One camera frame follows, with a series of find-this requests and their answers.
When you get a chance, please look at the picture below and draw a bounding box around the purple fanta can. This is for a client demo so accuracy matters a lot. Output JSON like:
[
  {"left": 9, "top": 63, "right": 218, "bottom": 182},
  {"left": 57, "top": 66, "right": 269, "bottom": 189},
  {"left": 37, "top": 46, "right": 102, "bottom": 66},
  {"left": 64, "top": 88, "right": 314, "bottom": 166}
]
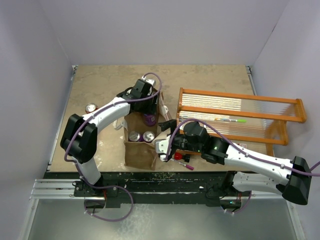
[
  {"left": 128, "top": 130, "right": 143, "bottom": 142},
  {"left": 143, "top": 114, "right": 157, "bottom": 127},
  {"left": 142, "top": 131, "right": 155, "bottom": 143}
]

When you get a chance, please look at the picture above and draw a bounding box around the red cola can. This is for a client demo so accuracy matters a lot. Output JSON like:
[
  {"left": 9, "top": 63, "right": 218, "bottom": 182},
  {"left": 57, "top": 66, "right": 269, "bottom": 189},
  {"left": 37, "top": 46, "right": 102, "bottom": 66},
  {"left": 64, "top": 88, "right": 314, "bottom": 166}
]
[{"left": 85, "top": 103, "right": 98, "bottom": 114}]

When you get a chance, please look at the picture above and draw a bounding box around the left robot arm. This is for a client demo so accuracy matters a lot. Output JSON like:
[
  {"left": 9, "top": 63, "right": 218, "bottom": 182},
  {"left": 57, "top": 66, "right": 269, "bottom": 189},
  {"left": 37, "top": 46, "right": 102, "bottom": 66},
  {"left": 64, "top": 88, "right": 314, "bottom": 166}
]
[{"left": 60, "top": 76, "right": 160, "bottom": 196}]

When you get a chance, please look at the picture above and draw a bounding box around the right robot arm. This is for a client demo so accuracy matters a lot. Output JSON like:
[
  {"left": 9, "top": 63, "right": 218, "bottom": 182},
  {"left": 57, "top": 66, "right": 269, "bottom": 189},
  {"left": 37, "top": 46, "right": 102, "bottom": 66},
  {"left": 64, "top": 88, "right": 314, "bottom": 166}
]
[{"left": 154, "top": 118, "right": 312, "bottom": 205}]

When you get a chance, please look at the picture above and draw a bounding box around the red black stamp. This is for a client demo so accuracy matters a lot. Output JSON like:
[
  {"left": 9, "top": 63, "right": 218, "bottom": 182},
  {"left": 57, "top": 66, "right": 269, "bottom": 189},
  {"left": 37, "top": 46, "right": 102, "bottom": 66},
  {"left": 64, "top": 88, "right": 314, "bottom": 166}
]
[{"left": 174, "top": 152, "right": 191, "bottom": 163}]

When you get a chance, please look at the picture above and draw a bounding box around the pink marker pen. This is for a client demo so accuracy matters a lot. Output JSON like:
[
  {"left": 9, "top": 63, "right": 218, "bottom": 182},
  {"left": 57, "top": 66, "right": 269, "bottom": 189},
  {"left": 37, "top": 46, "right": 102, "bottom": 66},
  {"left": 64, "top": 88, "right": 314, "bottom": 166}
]
[{"left": 175, "top": 160, "right": 194, "bottom": 171}]

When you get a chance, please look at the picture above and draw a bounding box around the green tipped pen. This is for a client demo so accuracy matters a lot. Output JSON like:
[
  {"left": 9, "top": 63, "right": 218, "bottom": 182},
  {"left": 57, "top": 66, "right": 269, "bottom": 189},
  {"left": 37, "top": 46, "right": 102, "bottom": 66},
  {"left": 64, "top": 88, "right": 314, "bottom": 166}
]
[{"left": 214, "top": 118, "right": 247, "bottom": 123}]

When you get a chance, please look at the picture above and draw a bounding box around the red staples box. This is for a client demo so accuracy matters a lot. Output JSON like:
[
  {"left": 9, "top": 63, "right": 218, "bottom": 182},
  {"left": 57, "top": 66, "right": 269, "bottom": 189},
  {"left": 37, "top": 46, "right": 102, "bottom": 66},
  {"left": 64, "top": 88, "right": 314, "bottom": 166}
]
[{"left": 238, "top": 143, "right": 247, "bottom": 148}]

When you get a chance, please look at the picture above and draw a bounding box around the wooden shelf rack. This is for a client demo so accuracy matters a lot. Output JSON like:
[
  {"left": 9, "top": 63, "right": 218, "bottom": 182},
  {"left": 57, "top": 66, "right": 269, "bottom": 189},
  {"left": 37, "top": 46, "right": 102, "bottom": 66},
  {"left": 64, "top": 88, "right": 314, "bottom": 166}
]
[{"left": 176, "top": 88, "right": 307, "bottom": 156}]

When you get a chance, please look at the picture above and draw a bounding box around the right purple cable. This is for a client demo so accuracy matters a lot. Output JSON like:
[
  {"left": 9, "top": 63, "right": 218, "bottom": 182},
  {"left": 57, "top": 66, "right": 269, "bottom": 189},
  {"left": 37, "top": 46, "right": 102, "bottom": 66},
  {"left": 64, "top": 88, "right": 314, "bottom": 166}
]
[{"left": 165, "top": 118, "right": 320, "bottom": 177}]

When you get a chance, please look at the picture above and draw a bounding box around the purple cable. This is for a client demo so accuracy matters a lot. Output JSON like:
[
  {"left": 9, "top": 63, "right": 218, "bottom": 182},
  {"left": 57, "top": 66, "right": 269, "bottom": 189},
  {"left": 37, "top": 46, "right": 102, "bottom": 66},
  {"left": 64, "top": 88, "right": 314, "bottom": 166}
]
[
  {"left": 64, "top": 72, "right": 163, "bottom": 223},
  {"left": 165, "top": 118, "right": 320, "bottom": 177}
]

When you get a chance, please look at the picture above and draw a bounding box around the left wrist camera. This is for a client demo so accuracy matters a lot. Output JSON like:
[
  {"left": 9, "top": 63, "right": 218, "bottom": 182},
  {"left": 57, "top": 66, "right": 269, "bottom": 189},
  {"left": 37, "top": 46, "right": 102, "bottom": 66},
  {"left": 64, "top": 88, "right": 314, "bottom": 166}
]
[{"left": 141, "top": 77, "right": 156, "bottom": 96}]

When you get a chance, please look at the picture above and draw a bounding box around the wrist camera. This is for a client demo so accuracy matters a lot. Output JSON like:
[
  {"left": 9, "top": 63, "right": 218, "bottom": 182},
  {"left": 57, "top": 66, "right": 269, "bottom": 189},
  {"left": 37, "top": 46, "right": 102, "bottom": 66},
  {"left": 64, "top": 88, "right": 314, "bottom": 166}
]
[
  {"left": 154, "top": 139, "right": 170, "bottom": 162},
  {"left": 141, "top": 77, "right": 156, "bottom": 96}
]

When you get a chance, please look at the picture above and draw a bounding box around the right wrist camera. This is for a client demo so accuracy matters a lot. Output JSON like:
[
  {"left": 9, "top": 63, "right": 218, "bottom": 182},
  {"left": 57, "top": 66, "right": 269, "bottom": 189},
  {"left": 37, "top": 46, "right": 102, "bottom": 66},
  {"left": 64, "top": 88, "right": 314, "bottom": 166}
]
[{"left": 154, "top": 139, "right": 170, "bottom": 162}]

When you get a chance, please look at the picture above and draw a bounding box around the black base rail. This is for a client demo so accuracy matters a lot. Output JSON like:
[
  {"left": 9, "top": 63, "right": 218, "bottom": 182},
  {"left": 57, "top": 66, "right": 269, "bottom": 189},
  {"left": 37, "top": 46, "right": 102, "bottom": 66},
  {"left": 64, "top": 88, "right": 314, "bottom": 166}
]
[{"left": 43, "top": 171, "right": 250, "bottom": 210}]

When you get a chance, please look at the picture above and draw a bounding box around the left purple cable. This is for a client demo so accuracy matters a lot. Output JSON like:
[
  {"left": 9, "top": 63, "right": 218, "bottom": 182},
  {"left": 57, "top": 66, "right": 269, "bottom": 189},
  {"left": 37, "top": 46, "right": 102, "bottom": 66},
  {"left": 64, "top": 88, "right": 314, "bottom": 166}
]
[{"left": 64, "top": 72, "right": 163, "bottom": 223}]

